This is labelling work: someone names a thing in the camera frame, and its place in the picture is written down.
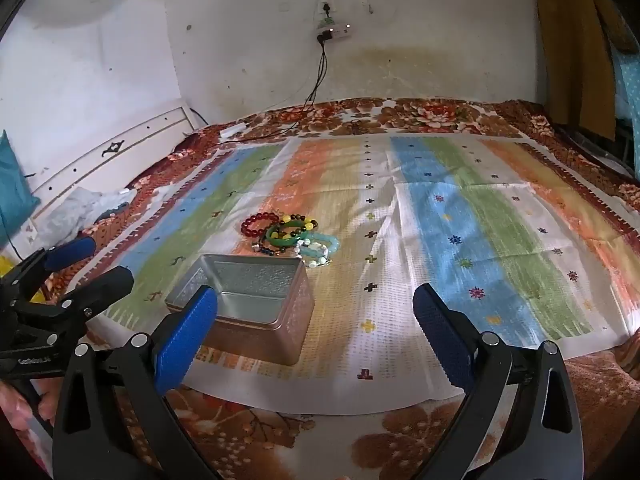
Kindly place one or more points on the white plastic bag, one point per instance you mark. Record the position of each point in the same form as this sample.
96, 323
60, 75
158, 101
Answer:
75, 210

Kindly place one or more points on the green jade bangle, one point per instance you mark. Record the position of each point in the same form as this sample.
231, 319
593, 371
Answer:
272, 238

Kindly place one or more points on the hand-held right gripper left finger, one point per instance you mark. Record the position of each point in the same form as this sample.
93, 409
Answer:
187, 340

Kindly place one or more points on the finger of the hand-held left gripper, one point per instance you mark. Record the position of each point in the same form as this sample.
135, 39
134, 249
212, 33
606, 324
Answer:
75, 252
112, 282

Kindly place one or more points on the yellow plastic bag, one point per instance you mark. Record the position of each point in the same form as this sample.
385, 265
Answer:
6, 266

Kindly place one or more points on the striped colourful mat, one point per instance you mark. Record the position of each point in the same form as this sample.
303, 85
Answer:
400, 260

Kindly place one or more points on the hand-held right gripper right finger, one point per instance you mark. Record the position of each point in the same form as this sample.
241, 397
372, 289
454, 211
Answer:
442, 340

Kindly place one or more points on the teal pillow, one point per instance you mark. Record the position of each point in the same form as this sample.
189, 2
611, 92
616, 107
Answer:
15, 190

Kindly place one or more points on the white wooden headboard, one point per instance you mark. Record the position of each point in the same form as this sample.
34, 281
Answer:
125, 135

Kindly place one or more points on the mustard hanging cloth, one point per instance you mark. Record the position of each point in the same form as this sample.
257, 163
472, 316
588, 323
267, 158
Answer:
570, 50

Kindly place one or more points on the blue dotted cloth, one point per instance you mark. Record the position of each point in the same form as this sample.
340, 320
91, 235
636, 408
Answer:
629, 85

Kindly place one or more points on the rectangular metal tin box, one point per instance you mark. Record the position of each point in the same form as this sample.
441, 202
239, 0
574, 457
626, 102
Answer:
280, 330

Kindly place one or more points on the small white device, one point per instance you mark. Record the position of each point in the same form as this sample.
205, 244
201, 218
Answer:
232, 129

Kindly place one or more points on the person's left hand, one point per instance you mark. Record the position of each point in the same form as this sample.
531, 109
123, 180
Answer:
11, 407

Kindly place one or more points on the white power strip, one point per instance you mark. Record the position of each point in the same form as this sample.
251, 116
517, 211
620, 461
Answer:
336, 34

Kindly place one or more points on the wall socket with plug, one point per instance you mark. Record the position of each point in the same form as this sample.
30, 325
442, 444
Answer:
326, 10

